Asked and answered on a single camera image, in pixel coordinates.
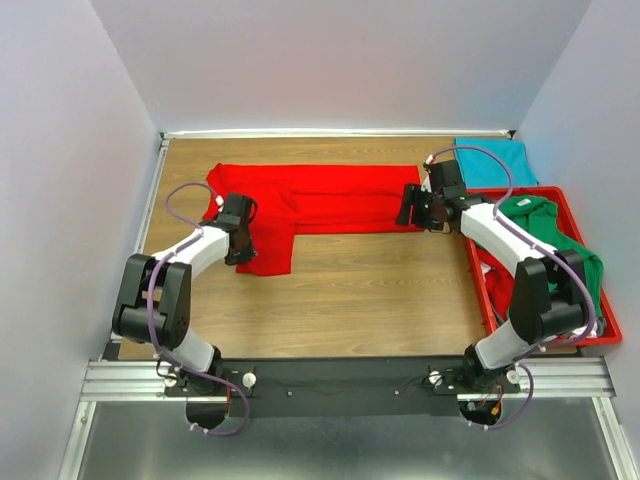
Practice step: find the red t-shirt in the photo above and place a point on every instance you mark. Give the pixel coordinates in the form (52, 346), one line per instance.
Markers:
(297, 200)
(499, 284)

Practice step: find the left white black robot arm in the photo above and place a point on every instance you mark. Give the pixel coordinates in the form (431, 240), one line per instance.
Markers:
(153, 305)

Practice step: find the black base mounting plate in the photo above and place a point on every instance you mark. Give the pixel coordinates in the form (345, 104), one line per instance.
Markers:
(343, 387)

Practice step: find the red plastic bin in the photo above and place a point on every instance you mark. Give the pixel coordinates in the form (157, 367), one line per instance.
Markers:
(566, 223)

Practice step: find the green t-shirt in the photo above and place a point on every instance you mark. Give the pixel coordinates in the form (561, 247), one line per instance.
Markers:
(540, 217)

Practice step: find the aluminium rail frame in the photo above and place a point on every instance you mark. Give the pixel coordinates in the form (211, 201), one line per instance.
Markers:
(126, 374)

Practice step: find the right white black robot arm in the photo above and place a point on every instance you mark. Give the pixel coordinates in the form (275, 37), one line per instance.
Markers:
(550, 300)

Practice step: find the red t-shirt in bin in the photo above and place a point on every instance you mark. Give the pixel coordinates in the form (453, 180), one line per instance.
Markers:
(499, 284)

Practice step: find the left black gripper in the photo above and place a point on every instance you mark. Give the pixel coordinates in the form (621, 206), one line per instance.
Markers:
(247, 254)

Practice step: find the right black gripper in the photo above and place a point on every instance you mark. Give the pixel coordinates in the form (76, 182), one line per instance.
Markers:
(409, 198)

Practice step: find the white t-shirt in bin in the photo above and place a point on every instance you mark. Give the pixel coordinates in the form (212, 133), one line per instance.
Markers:
(595, 332)

